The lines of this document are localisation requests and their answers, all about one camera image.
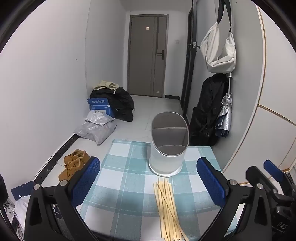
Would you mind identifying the pile of wooden chopsticks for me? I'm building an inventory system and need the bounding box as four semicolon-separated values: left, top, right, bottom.
153;178;189;241

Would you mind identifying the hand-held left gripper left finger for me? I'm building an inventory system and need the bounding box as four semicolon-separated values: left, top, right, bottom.
24;156;101;241

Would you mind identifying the silver folding umbrella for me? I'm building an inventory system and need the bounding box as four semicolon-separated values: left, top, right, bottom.
215;72;233;138

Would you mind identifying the white wardrobe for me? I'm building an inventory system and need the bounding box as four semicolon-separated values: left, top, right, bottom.
222;0;296;181

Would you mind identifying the blue cardboard box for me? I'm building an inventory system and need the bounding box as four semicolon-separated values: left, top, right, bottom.
87;98;115;117

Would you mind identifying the dark cloth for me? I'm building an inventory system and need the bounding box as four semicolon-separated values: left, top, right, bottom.
0;174;9;207

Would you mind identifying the white plastic bag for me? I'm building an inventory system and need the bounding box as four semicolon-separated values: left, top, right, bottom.
14;196;31;232

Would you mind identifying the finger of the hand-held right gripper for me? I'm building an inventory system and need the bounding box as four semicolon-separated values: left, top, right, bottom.
264;159;295;193
245;166;278;198

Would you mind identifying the brown suede shoe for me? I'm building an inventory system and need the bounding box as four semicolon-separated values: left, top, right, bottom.
58;158;85;181
63;149;90;165

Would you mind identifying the black backpack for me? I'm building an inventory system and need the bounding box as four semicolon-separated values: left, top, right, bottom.
188;74;232;147

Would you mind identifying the teal checkered tablecloth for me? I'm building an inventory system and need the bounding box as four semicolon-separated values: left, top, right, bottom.
75;139;241;241

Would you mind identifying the white shoulder bag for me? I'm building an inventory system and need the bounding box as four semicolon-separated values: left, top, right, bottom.
200;0;237;73

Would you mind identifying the black door frame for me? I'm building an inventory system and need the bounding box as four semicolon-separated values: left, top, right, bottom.
180;0;200;116

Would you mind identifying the dark blue paper bag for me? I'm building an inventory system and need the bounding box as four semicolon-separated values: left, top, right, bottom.
10;182;37;201

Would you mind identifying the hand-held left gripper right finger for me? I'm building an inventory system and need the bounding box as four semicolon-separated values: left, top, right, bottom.
196;157;275;241

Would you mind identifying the beige garment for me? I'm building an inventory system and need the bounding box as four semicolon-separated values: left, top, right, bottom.
94;80;119;94

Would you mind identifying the white utensil holder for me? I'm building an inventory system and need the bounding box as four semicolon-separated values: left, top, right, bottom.
149;112;189;178

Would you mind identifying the black clothes heap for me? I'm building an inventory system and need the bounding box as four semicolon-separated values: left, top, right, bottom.
90;87;135;122

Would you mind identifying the grey-brown door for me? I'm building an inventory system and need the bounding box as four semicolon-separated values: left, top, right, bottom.
128;14;169;97

